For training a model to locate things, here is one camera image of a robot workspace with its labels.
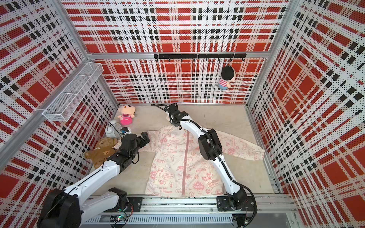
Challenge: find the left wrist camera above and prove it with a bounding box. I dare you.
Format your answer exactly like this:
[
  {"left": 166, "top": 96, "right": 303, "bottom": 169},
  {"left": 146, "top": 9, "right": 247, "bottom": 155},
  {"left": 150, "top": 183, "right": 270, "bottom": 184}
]
[{"left": 120, "top": 127, "right": 132, "bottom": 135}]

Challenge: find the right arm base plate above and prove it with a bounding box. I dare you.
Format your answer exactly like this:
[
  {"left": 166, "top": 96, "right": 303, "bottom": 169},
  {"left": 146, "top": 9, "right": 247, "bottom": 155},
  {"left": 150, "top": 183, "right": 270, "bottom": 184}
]
[{"left": 216, "top": 196, "right": 256, "bottom": 212}]

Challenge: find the aluminium front rail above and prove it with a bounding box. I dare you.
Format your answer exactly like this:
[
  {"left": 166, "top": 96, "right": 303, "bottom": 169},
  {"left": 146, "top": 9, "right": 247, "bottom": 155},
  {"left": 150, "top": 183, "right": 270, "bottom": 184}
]
[{"left": 82, "top": 194, "right": 301, "bottom": 228}]

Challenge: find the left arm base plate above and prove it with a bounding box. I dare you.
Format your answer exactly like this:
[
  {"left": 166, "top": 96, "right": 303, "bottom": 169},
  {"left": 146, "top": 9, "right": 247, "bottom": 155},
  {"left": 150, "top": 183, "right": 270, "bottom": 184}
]
[{"left": 113, "top": 196, "right": 143, "bottom": 212}]

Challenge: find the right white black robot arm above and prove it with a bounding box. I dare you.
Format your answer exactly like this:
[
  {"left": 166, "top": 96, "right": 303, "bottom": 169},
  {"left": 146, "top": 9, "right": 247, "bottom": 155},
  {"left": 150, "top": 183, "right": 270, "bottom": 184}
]
[{"left": 156, "top": 103, "right": 257, "bottom": 213}]

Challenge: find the brown teddy bear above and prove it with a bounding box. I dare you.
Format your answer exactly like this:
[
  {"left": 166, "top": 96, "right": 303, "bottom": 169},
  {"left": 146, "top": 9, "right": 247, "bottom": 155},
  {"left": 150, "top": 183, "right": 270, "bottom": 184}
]
[{"left": 85, "top": 138, "right": 118, "bottom": 169}]

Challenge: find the cream pink printed jacket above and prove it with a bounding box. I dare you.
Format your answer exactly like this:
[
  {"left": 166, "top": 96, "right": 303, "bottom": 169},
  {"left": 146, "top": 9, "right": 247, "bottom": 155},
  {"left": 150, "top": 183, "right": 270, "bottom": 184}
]
[{"left": 136, "top": 125, "right": 266, "bottom": 198}]

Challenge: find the green circuit board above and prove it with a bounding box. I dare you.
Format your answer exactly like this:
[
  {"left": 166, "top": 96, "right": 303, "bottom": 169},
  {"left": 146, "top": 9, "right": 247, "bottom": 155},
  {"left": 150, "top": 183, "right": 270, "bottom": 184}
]
[{"left": 110, "top": 215, "right": 127, "bottom": 223}]

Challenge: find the white alarm clock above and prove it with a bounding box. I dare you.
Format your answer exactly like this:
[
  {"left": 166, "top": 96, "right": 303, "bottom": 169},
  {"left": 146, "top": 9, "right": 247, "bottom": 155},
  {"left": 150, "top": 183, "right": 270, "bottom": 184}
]
[{"left": 105, "top": 120, "right": 122, "bottom": 138}]

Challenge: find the black hook rail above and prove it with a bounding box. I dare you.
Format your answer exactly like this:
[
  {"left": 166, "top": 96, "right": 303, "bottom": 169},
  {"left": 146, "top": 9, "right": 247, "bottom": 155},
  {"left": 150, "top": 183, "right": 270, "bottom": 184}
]
[{"left": 154, "top": 53, "right": 247, "bottom": 61}]

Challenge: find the black-haired hanging doll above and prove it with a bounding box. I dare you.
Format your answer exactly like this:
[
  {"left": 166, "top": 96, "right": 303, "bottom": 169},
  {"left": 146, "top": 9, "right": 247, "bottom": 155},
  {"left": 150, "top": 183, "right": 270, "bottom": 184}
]
[{"left": 218, "top": 66, "right": 236, "bottom": 90}]

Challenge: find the pink pig plush doll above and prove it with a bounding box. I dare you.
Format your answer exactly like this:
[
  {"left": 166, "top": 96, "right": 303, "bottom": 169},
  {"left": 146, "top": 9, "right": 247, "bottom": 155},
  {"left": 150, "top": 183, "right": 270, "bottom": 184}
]
[{"left": 117, "top": 104, "right": 136, "bottom": 125}]

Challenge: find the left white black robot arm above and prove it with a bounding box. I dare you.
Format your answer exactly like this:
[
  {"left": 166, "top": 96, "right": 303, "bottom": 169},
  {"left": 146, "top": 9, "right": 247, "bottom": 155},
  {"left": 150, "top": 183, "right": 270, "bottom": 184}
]
[{"left": 37, "top": 132, "right": 150, "bottom": 228}]

